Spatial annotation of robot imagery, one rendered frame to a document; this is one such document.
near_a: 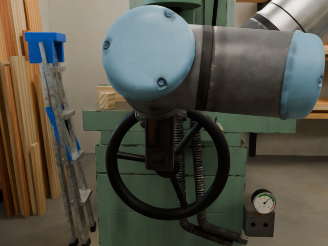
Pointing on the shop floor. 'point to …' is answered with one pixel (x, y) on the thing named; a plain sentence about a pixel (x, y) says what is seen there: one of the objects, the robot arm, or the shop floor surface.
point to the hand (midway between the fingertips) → (164, 123)
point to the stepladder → (47, 42)
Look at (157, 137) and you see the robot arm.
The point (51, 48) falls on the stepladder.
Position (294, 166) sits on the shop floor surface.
